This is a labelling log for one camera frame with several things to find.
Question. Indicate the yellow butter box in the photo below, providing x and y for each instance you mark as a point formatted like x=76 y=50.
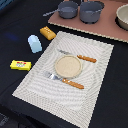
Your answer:
x=20 y=65

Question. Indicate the dark grey cooking pot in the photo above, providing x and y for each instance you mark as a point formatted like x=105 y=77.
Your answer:
x=90 y=11

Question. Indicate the orange bread loaf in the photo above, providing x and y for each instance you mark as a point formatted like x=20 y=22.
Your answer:
x=48 y=33

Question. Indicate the pink stove mat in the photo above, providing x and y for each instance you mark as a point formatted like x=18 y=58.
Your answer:
x=104 y=27

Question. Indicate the beige woven placemat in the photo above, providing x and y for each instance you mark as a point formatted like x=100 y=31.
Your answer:
x=64 y=101

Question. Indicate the grey saucepan with handle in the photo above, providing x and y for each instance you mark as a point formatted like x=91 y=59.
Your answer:
x=66 y=9

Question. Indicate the round wooden plate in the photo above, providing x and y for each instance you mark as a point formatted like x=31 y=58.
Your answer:
x=68 y=66

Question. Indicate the knife with orange handle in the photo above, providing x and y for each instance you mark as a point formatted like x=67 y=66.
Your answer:
x=79 y=56

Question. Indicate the cream bowl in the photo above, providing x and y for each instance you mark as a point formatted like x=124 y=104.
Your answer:
x=122 y=15

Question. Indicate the fork with orange handle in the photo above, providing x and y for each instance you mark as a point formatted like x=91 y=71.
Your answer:
x=64 y=80

